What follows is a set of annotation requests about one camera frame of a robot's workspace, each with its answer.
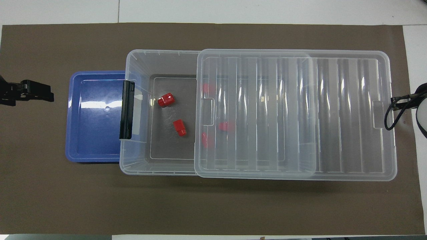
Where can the red block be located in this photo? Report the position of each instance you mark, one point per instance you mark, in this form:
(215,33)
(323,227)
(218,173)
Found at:
(226,126)
(179,127)
(166,100)
(208,88)
(206,140)

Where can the clear plastic storage box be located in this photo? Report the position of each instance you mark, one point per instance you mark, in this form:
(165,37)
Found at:
(173,66)

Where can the black box latch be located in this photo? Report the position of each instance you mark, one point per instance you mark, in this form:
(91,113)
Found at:
(127,110)

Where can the clear plastic box lid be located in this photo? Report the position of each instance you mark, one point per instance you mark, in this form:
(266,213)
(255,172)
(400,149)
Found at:
(350,116)

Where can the blue plastic tray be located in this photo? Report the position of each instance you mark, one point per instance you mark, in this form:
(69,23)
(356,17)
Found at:
(96,133)

